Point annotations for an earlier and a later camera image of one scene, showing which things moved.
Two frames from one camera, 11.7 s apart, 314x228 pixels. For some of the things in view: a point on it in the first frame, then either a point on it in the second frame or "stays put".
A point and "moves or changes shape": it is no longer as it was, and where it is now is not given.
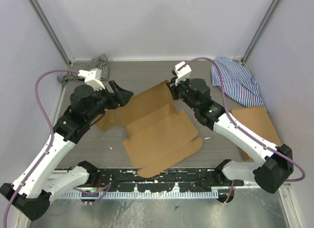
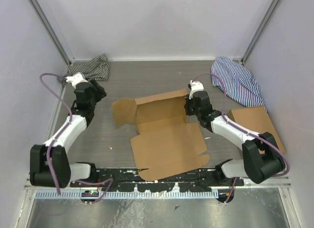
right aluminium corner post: x=272 y=8 stays put
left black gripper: x=123 y=96 to x=100 y=91
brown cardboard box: x=159 y=136 moves or changes shape
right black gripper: x=173 y=88 to x=189 y=112
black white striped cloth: x=101 y=63 stays put
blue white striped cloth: x=239 y=84 stays put
